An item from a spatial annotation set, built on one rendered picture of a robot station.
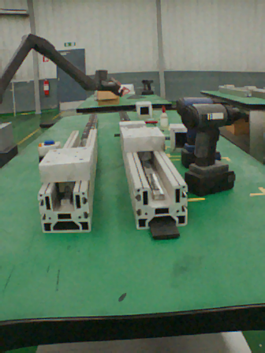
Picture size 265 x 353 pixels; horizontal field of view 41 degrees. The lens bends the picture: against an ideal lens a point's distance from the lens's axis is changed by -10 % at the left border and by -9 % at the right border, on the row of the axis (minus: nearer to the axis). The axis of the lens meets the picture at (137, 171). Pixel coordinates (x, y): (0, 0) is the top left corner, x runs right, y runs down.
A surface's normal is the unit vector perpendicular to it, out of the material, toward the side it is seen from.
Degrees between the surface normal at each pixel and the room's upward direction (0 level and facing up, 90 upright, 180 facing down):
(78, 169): 90
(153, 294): 0
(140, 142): 90
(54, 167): 90
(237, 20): 90
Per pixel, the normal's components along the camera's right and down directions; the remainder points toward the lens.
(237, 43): 0.04, 0.25
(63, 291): -0.04, -0.97
